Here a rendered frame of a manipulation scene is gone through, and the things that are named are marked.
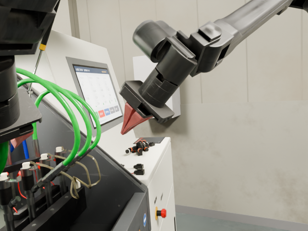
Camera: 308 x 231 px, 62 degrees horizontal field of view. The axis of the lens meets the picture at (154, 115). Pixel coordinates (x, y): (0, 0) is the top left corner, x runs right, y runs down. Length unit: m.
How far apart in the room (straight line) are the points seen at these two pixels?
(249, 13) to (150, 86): 0.28
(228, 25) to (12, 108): 0.40
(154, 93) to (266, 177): 2.08
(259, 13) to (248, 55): 1.72
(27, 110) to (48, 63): 0.59
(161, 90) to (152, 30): 0.11
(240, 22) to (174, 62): 0.19
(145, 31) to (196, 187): 2.24
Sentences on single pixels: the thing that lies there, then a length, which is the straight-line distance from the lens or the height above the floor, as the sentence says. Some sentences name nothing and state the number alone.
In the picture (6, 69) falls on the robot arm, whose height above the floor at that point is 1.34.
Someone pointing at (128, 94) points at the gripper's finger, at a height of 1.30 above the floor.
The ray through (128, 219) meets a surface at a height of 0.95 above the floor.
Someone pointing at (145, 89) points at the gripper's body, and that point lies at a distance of 0.47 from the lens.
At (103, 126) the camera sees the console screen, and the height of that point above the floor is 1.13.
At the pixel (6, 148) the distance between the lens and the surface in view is 0.48.
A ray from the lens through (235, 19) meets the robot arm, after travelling 0.58.
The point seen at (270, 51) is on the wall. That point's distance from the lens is 2.33.
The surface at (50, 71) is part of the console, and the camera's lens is 1.00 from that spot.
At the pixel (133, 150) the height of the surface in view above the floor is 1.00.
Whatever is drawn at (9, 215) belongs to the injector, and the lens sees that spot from 0.73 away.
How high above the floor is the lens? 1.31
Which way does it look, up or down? 7 degrees down
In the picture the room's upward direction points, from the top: 4 degrees counter-clockwise
